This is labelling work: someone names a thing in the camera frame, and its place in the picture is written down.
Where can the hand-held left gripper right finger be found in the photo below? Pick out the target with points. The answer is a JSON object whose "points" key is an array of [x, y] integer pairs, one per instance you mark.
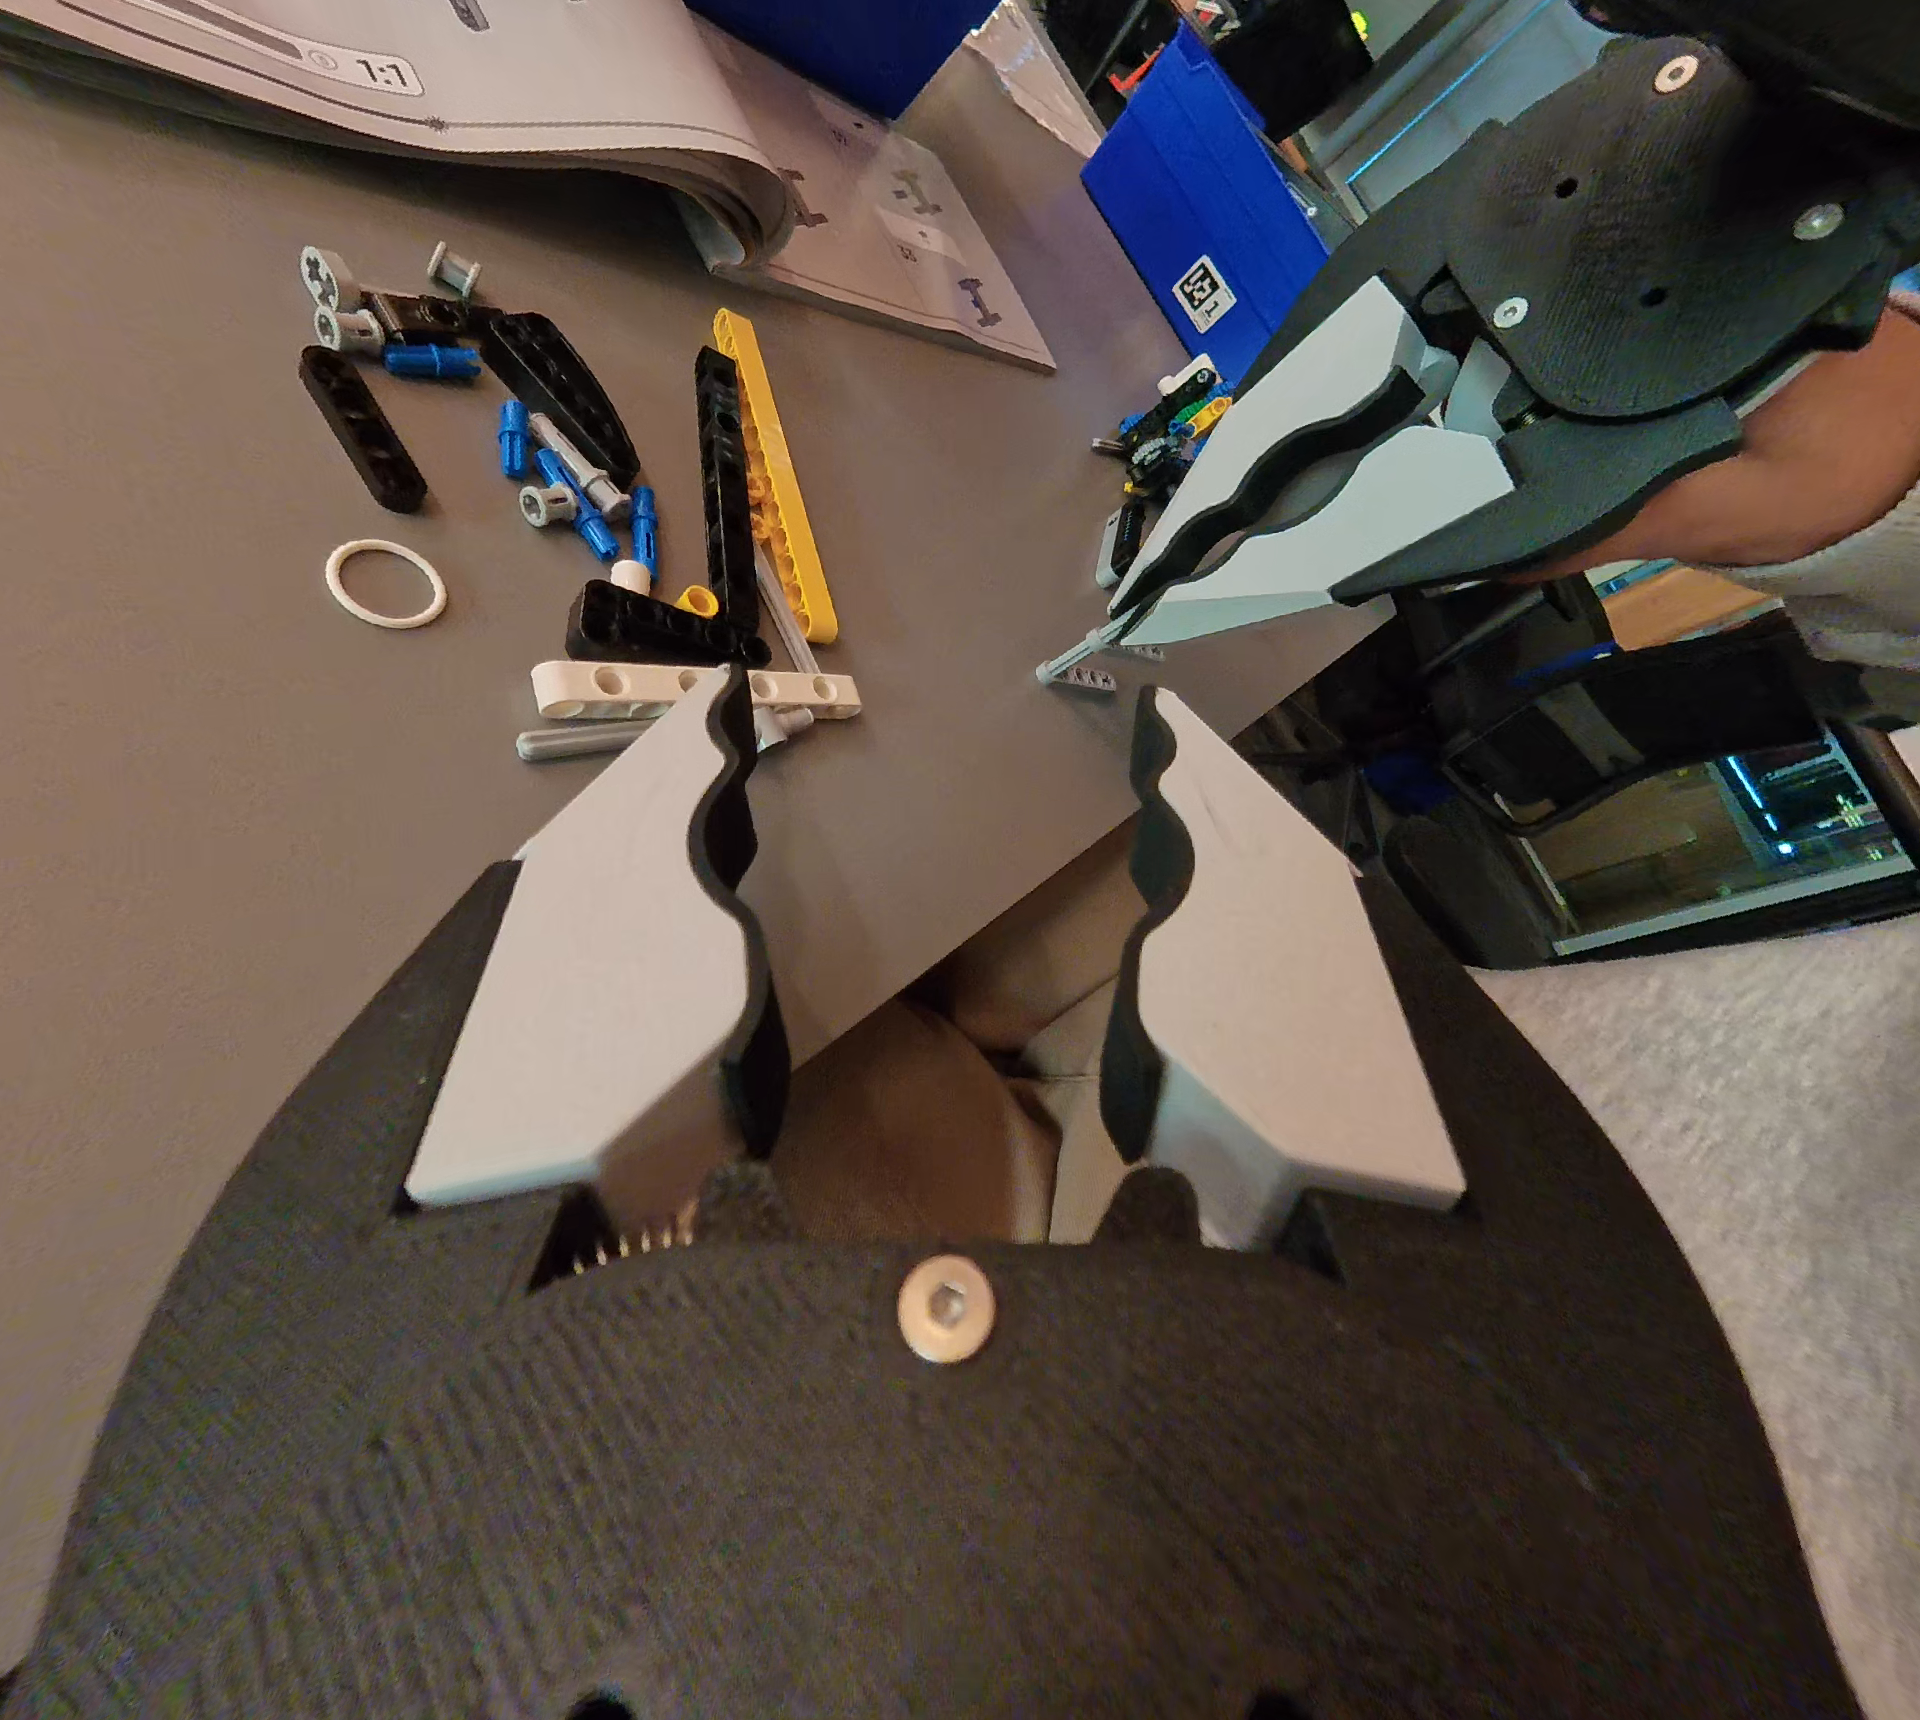
{"points": [[1290, 1001]]}

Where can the grey lego cross connector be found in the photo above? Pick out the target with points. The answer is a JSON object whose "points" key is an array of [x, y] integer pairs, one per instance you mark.
{"points": [[324, 272]]}

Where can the black curved lego beam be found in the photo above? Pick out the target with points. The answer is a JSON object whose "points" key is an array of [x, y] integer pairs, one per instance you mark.
{"points": [[562, 393]]}

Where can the thick grey lego axle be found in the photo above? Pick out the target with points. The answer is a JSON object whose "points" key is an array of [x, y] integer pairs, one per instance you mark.
{"points": [[600, 739]]}

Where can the colourful lego gear assembly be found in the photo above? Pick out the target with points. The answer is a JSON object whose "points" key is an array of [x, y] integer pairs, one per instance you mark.
{"points": [[1162, 430]]}

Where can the grey lego beam assembly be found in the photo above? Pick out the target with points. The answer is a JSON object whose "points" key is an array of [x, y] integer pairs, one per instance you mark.
{"points": [[1077, 666]]}

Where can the grey lego round connector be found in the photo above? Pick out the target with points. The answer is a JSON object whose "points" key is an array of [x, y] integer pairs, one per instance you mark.
{"points": [[548, 505]]}

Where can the white lego beam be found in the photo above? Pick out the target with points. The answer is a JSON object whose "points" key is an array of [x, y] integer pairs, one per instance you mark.
{"points": [[630, 688]]}

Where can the grey lego bush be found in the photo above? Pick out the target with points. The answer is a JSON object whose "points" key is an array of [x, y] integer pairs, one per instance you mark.
{"points": [[455, 269]]}

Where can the dark glass cabinet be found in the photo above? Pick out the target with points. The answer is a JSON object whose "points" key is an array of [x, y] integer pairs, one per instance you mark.
{"points": [[1724, 851]]}

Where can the clear plastic bag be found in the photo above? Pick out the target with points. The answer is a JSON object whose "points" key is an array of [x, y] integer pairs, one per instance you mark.
{"points": [[1034, 71]]}

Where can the blue lego pin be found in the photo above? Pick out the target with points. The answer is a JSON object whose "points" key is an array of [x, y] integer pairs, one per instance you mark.
{"points": [[645, 524], [432, 360], [597, 524], [514, 439]]}

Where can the long black lego beam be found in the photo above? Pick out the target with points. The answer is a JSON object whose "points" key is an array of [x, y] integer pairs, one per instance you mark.
{"points": [[729, 491]]}

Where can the thin grey lego axle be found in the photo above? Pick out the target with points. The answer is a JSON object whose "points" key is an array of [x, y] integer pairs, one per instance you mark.
{"points": [[792, 671]]}

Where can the short black lego beam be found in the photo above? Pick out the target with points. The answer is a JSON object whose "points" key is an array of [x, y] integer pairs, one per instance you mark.
{"points": [[360, 430]]}

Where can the long yellow lego beam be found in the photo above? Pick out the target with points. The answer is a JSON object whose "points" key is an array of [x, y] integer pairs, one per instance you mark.
{"points": [[780, 475]]}

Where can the black lego connector grey pin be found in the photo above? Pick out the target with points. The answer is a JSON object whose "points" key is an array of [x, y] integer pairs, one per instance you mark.
{"points": [[399, 318]]}

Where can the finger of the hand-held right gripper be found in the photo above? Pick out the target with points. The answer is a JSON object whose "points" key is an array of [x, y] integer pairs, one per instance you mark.
{"points": [[1381, 521], [1320, 400]]}

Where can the grey lego axle pin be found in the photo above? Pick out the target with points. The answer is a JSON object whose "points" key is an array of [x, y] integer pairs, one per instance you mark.
{"points": [[578, 460]]}

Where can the thick black lego connector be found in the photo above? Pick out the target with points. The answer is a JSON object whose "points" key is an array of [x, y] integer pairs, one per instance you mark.
{"points": [[645, 624]]}

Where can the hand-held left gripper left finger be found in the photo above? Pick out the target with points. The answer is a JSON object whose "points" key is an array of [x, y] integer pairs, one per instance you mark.
{"points": [[600, 970]]}

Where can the person's right forearm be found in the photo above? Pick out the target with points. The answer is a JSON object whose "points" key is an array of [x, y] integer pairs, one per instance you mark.
{"points": [[1770, 475]]}

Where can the black office chair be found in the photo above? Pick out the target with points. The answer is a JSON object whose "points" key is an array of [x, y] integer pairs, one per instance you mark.
{"points": [[1620, 700]]}

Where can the small yellow lego piece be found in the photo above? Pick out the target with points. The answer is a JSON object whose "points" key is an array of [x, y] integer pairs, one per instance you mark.
{"points": [[699, 599]]}

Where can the white lego pin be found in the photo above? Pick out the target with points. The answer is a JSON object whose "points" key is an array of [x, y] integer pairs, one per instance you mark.
{"points": [[632, 579]]}

